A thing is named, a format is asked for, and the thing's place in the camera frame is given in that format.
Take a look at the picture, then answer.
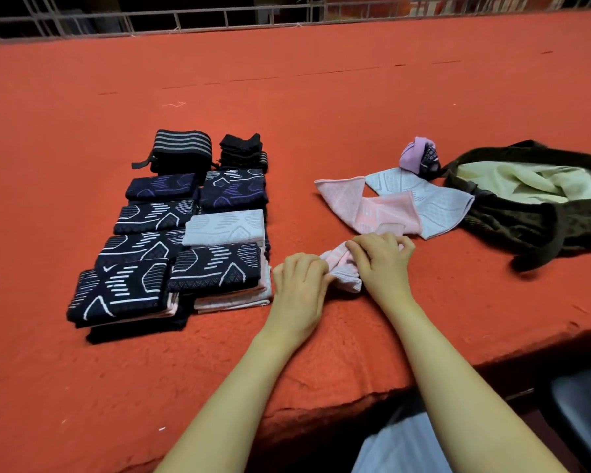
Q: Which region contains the single navy purple-cuffed sock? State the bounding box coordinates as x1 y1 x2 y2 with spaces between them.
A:
85 300 193 345

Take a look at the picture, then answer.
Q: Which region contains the dark grey seat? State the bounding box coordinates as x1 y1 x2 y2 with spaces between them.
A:
550 359 591 473

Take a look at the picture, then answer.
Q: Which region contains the person's left forearm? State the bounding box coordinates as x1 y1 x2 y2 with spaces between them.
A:
156 330 311 473

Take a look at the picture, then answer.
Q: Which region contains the single purple black sock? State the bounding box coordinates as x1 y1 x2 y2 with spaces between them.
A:
399 137 443 180

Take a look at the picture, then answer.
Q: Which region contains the person's pale blue clothing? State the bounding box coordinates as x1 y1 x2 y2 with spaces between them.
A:
353 411 452 473

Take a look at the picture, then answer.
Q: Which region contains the person's left hand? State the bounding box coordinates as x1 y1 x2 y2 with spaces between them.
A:
261 253 334 351

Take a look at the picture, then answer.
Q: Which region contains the single black white-patterned sock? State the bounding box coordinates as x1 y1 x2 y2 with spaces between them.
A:
95 231 186 274
113 200 198 235
167 243 264 294

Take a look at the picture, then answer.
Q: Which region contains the single black white-lined sock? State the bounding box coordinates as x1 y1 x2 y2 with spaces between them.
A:
67 261 173 326

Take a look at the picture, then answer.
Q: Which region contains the person's right hand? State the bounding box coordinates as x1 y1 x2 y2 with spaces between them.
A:
345 231 418 316

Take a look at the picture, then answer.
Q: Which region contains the single navy striped sock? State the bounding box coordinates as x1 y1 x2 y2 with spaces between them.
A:
197 179 269 212

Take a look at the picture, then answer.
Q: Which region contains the single black grey-striped sock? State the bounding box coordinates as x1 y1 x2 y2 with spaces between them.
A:
204 169 267 185

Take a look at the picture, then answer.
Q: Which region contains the person's right forearm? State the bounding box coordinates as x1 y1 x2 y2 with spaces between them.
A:
384 300 567 473

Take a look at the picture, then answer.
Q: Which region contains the single navy blue-lined sock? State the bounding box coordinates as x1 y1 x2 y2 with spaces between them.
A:
126 173 198 203

